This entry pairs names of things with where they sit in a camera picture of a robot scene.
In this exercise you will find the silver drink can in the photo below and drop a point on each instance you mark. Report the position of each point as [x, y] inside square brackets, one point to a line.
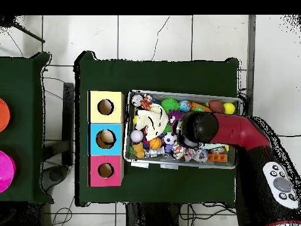
[137, 99]

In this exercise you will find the orange disc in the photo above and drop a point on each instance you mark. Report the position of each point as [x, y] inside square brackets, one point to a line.
[3, 115]

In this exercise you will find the yellow ball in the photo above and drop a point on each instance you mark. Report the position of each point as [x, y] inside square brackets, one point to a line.
[229, 108]

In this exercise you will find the orange bear plush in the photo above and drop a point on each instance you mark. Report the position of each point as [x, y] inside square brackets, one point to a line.
[139, 150]

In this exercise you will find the clear mesh bin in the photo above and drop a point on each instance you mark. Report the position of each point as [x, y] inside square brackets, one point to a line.
[141, 162]

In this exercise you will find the pale yellow cloth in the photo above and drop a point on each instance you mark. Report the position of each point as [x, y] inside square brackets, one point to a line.
[151, 121]

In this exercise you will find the dark green side table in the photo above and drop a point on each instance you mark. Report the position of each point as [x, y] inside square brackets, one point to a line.
[26, 94]

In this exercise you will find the brown toy football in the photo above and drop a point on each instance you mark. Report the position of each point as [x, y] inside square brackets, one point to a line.
[217, 106]

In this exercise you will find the dark green table cloth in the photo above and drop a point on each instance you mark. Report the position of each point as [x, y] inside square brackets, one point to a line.
[155, 75]

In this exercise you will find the small soccer ball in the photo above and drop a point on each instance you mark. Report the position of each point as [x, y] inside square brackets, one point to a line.
[169, 138]

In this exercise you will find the pink disc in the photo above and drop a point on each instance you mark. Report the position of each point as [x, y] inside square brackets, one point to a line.
[5, 172]

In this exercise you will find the small globe print ball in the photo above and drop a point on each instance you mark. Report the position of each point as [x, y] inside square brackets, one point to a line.
[186, 105]

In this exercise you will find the small orange basketball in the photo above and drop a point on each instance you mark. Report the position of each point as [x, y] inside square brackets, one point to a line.
[155, 142]

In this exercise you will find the white ball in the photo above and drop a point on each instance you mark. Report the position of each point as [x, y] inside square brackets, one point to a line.
[137, 136]

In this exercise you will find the large green spiky ball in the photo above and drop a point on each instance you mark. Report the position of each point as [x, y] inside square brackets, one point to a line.
[170, 104]

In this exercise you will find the black tripod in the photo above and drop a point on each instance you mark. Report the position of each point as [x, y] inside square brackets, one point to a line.
[7, 21]

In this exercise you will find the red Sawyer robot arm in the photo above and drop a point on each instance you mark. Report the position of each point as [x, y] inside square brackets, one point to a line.
[235, 129]

